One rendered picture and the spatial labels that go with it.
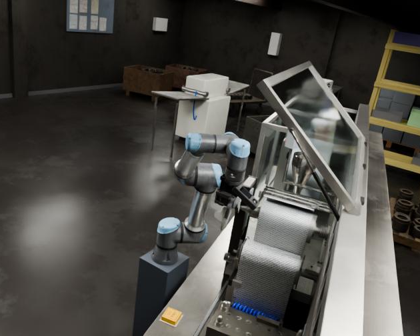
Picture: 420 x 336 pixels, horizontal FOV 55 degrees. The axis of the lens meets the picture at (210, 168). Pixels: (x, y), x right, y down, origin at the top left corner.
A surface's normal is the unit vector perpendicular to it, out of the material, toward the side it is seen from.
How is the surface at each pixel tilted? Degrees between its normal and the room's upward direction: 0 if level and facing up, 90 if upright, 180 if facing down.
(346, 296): 0
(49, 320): 0
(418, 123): 90
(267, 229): 92
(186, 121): 90
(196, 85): 90
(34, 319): 0
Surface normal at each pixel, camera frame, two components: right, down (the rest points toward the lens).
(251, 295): -0.36, 0.30
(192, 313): 0.14, -0.92
